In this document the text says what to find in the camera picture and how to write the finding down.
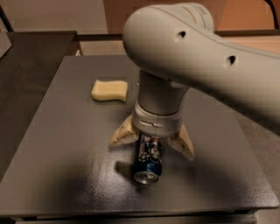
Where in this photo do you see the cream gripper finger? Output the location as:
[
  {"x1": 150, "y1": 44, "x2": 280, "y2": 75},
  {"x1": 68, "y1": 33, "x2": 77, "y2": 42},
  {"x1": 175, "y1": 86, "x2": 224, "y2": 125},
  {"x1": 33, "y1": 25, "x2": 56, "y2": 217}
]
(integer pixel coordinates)
[
  {"x1": 109, "y1": 115, "x2": 139, "y2": 147},
  {"x1": 168, "y1": 125, "x2": 194, "y2": 161}
]

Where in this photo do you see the black cable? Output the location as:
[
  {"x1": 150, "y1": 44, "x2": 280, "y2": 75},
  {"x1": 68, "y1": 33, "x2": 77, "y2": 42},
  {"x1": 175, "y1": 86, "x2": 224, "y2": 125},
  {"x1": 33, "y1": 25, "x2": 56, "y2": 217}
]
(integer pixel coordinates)
[{"x1": 263, "y1": 0, "x2": 279, "y2": 30}]

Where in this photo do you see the yellow sponge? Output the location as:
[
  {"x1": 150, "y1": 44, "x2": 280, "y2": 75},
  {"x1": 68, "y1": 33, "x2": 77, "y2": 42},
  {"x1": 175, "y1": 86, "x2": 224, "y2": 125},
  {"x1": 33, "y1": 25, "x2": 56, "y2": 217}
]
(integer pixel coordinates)
[{"x1": 91, "y1": 80, "x2": 128, "y2": 102}]

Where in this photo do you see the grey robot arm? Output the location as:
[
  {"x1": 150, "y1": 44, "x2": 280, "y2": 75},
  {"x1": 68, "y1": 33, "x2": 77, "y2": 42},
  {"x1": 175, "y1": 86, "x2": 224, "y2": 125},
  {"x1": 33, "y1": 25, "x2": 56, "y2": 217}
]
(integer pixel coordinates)
[{"x1": 110, "y1": 3, "x2": 280, "y2": 159}]

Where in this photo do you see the blue pepsi can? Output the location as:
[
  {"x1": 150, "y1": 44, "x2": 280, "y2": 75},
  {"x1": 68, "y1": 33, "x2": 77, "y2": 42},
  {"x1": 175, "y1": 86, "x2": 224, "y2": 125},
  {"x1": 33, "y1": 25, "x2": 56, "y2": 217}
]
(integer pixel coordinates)
[{"x1": 133, "y1": 134, "x2": 162, "y2": 185}]

